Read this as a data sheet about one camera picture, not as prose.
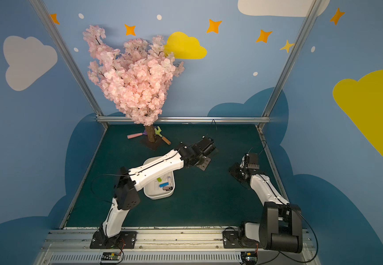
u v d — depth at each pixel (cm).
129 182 49
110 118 117
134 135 113
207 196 88
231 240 74
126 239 75
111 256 72
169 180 93
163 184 90
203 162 73
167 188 90
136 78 64
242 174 66
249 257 73
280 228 42
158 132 118
